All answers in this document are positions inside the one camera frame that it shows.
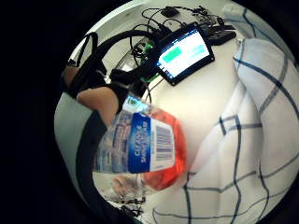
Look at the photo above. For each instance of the clear plastic bottle blue label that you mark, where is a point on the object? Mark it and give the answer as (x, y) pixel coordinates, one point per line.
(140, 146)

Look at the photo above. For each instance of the green circuit board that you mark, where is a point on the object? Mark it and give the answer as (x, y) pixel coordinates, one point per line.
(147, 49)

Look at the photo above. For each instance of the black framed touchscreen display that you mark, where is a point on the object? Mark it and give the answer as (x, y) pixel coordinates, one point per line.
(183, 53)

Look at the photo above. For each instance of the small black adapter box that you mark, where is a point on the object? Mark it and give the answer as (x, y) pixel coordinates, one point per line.
(170, 11)

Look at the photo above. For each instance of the flat black device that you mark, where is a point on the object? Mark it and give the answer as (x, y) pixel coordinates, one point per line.
(221, 36)

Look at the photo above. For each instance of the the person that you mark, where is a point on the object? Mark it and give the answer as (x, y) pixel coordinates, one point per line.
(249, 130)

